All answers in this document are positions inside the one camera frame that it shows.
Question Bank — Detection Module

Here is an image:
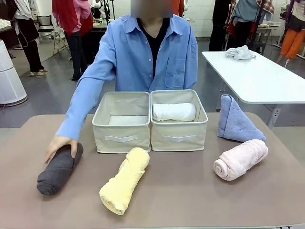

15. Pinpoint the yellow rolled towel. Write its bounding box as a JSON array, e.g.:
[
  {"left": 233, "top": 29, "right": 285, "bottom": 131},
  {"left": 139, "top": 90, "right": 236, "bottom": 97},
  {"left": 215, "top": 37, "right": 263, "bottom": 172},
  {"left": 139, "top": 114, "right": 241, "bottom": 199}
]
[{"left": 99, "top": 147, "right": 151, "bottom": 216}]

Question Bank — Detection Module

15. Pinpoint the black mesh office chair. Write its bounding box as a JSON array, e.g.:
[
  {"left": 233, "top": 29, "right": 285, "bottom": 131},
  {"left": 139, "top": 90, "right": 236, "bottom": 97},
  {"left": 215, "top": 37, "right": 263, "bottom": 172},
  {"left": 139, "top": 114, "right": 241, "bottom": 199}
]
[{"left": 36, "top": 15, "right": 72, "bottom": 60}]

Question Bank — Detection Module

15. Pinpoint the dark grey towel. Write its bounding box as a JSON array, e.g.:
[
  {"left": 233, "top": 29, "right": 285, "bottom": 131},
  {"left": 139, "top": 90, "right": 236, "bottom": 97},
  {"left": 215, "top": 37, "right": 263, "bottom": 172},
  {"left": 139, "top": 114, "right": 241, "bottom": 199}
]
[{"left": 36, "top": 142, "right": 84, "bottom": 195}]

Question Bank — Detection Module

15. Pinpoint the mannequin with orange trousers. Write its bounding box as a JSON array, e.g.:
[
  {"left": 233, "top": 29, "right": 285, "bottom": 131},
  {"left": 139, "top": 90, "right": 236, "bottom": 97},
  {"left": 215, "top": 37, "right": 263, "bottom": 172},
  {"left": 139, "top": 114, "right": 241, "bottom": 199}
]
[{"left": 276, "top": 0, "right": 305, "bottom": 64}]

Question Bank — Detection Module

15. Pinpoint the pink rolled towel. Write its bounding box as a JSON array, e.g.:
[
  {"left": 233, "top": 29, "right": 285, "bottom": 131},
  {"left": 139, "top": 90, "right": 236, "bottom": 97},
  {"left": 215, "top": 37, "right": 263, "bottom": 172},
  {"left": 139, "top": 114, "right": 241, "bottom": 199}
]
[{"left": 213, "top": 139, "right": 269, "bottom": 181}]

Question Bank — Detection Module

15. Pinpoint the white crumpled cloth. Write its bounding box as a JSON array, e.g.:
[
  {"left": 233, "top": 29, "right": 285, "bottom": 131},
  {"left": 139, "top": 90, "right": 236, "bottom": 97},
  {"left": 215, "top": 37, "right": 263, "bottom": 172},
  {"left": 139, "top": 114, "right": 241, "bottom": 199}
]
[{"left": 224, "top": 44, "right": 256, "bottom": 61}]

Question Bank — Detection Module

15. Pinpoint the white rolled towel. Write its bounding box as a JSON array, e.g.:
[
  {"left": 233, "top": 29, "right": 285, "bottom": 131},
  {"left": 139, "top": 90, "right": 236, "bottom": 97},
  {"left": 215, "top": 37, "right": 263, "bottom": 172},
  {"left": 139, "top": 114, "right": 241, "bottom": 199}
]
[{"left": 152, "top": 103, "right": 197, "bottom": 122}]

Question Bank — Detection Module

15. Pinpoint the bystander in red top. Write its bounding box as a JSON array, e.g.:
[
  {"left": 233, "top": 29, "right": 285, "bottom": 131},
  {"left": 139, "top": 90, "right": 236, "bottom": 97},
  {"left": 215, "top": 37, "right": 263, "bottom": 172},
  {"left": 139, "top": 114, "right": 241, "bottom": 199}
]
[{"left": 52, "top": 0, "right": 93, "bottom": 82}]

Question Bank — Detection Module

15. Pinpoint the white folding table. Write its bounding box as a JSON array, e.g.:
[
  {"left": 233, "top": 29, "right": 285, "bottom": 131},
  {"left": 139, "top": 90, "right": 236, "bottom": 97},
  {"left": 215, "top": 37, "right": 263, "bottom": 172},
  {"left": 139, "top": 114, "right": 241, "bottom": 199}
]
[{"left": 201, "top": 50, "right": 305, "bottom": 129}]

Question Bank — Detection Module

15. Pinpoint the orange hanging garment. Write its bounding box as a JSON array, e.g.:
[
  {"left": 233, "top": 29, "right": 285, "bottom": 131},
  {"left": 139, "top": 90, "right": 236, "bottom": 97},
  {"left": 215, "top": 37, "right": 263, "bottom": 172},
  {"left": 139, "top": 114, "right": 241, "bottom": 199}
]
[{"left": 173, "top": 0, "right": 185, "bottom": 17}]

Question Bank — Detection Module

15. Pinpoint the blue garment on mannequin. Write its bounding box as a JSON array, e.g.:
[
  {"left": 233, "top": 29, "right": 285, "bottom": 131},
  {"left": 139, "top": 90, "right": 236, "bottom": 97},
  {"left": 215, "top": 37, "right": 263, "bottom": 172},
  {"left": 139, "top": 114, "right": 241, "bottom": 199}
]
[{"left": 228, "top": 0, "right": 275, "bottom": 24}]

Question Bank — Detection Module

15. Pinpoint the person's right forearm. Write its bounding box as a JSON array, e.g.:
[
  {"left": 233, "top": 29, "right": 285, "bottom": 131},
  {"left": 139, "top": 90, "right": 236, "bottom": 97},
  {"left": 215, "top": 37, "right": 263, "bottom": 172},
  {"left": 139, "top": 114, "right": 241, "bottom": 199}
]
[{"left": 55, "top": 78, "right": 108, "bottom": 142}]

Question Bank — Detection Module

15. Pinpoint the white cylindrical air purifier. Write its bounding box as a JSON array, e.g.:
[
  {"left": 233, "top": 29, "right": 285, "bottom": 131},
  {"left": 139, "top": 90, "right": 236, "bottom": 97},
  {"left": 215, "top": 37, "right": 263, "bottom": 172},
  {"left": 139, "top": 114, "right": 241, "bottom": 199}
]
[{"left": 0, "top": 39, "right": 28, "bottom": 105}]

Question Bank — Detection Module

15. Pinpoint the bystander in black clothes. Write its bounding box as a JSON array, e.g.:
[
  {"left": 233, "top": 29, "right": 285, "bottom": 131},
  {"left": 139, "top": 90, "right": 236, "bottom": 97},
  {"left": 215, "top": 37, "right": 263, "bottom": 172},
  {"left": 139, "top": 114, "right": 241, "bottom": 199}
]
[{"left": 208, "top": 0, "right": 233, "bottom": 52}]

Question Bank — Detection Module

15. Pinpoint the blue cone towel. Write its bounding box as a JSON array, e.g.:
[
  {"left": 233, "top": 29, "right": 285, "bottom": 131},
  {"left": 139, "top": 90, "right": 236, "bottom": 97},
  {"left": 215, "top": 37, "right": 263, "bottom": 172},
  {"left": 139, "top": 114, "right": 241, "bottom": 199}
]
[{"left": 217, "top": 94, "right": 267, "bottom": 143}]

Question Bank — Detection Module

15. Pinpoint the beige fabric storage bin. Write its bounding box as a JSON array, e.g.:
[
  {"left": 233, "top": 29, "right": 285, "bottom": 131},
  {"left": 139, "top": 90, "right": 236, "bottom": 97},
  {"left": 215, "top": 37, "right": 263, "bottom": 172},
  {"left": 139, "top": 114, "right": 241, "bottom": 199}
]
[
  {"left": 150, "top": 89, "right": 208, "bottom": 152},
  {"left": 91, "top": 91, "right": 152, "bottom": 154}
]

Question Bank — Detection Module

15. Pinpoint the bystander in black trousers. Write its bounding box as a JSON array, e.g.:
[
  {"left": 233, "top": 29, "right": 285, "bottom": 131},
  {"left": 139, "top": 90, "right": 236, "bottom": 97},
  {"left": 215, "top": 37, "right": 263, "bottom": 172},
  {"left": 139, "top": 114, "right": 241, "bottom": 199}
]
[{"left": 7, "top": 0, "right": 48, "bottom": 77}]

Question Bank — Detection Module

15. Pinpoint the person's right hand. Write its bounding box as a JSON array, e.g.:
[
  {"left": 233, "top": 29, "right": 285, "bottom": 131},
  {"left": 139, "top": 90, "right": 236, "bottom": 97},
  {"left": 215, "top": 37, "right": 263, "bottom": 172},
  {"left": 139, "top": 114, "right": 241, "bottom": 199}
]
[{"left": 44, "top": 135, "right": 78, "bottom": 164}]

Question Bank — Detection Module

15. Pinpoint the person in blue shirt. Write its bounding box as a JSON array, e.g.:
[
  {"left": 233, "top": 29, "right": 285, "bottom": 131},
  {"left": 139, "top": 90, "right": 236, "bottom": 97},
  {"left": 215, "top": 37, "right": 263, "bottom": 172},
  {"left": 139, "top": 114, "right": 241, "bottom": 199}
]
[{"left": 76, "top": 13, "right": 199, "bottom": 93}]

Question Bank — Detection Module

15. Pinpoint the black background desk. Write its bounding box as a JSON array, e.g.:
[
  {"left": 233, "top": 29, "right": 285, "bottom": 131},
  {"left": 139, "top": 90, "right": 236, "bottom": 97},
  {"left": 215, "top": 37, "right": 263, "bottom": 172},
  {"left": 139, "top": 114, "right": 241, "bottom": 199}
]
[{"left": 91, "top": 19, "right": 108, "bottom": 32}]

